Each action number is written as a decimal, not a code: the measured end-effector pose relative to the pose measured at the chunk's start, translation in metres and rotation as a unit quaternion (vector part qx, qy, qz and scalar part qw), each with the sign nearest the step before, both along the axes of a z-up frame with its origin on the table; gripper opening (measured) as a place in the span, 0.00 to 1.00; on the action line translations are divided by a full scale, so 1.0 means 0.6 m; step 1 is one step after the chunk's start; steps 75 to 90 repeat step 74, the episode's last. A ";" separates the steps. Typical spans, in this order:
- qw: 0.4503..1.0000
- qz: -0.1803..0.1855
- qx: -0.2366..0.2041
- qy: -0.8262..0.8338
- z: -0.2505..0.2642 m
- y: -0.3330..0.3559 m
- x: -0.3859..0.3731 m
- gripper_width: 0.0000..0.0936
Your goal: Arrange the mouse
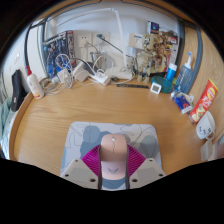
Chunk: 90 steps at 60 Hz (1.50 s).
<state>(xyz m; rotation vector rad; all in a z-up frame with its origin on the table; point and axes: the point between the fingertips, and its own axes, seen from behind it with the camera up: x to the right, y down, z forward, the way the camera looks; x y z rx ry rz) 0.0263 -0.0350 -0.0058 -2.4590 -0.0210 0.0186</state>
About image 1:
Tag white power strip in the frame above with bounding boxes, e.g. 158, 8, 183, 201
89, 73, 111, 87

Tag pink computer mouse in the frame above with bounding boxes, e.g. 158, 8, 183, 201
98, 133, 129, 184

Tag black bag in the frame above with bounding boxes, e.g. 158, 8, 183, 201
10, 69, 29, 113

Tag red chips can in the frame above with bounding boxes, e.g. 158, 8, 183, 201
189, 78, 219, 124

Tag white power adapter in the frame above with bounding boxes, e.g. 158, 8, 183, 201
72, 61, 89, 83

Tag black ruler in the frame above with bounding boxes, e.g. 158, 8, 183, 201
115, 83, 150, 89

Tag glass jar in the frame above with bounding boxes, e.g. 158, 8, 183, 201
89, 51, 108, 73

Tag white red-capped pump bottle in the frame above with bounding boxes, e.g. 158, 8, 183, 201
25, 65, 45, 100

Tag white wall socket plate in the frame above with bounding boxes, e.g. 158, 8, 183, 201
93, 32, 110, 48
77, 33, 94, 48

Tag pale checked bedding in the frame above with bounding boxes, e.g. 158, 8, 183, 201
0, 99, 14, 158

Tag white mug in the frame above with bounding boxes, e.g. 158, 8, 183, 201
195, 110, 217, 140

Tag white charger block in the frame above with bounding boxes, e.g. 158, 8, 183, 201
57, 68, 73, 84

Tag teal round dish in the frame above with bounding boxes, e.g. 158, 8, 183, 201
150, 74, 174, 94

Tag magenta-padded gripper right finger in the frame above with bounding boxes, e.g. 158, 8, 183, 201
125, 143, 167, 190

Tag blue tissue packet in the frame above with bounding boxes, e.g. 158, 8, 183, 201
171, 90, 195, 115

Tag beige robot model figure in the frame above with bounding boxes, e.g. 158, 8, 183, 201
134, 31, 171, 84

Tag blue spray bottle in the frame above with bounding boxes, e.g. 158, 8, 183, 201
175, 51, 194, 94

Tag clear plastic cup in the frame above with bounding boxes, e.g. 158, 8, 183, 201
199, 138, 224, 162

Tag small white cube clock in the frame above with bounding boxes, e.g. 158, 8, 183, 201
149, 82, 163, 95

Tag grey blue-blotched mouse pad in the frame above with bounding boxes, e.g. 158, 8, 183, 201
59, 121, 163, 191

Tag robot model kit box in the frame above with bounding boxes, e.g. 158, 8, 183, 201
42, 30, 75, 79

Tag white cable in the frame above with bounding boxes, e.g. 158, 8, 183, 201
43, 53, 101, 96

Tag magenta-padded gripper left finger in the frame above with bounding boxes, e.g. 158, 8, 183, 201
59, 143, 103, 190

